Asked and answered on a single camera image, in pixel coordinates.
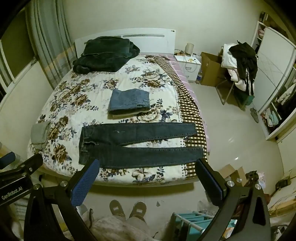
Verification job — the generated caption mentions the dark blue denim jeans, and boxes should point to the dark blue denim jeans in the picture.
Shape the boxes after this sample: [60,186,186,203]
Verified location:
[79,123,204,169]

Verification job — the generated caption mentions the grey folded cloth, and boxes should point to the grey folded cloth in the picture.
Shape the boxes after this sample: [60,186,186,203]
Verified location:
[31,121,51,150]

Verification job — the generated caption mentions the teal storage rack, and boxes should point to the teal storage rack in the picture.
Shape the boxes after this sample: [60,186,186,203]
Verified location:
[171,211,214,240]

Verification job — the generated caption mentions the person's left shoe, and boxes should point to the person's left shoe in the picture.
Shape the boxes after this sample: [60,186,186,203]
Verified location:
[109,200,126,221]

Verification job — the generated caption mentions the person's shoe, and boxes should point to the person's shoe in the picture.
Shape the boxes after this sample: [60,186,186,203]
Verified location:
[129,201,147,222]
[109,200,126,221]

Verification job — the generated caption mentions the person's right shoe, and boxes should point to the person's right shoe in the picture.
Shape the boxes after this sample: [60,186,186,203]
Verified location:
[129,201,147,222]

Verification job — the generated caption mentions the checkered brown bed sheet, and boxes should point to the checkered brown bed sheet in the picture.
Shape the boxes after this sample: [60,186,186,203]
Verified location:
[145,55,208,179]

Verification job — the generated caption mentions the floral bed cover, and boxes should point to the floral bed cover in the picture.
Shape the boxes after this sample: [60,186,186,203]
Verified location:
[38,55,187,177]

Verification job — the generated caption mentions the folded light blue jeans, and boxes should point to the folded light blue jeans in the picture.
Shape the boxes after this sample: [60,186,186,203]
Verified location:
[108,88,150,115]

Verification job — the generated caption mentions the grey striped curtain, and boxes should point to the grey striped curtain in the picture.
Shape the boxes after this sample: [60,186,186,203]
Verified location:
[25,1,76,88]

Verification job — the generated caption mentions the brown cardboard box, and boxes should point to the brown cardboard box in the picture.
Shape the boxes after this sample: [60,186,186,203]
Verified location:
[201,52,226,87]

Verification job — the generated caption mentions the white bedside table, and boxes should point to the white bedside table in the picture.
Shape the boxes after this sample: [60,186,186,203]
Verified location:
[174,55,201,82]

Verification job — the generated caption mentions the chair with clothes pile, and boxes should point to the chair with clothes pile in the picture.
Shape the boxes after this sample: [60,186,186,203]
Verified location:
[216,41,258,108]

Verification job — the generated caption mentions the dark green folded blanket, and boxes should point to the dark green folded blanket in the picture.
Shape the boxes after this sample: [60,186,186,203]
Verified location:
[73,36,140,74]

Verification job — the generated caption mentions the cream table lamp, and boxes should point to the cream table lamp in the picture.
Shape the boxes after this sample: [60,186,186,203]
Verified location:
[185,43,194,56]

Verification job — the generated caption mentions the white bed headboard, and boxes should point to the white bed headboard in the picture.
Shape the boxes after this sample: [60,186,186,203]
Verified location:
[75,28,176,56]

